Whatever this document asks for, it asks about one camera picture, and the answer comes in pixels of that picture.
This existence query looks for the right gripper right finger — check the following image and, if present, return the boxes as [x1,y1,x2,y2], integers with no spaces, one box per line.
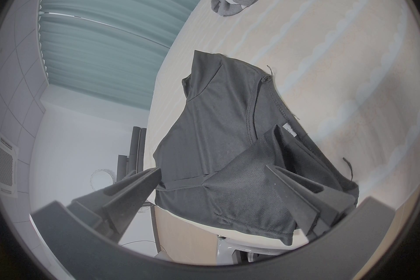
[264,164,357,237]

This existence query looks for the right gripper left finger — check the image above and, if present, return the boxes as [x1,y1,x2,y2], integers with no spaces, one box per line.
[66,166,163,238]

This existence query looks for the black T-shirt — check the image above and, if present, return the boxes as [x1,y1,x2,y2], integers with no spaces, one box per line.
[152,50,360,246]

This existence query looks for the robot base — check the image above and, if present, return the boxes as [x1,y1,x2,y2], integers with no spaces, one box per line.
[215,234,287,265]

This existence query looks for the bed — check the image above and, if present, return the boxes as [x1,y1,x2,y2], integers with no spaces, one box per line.
[144,0,419,264]

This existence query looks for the white ceiling air vent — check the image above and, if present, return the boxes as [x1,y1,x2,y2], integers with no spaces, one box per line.
[0,134,19,198]

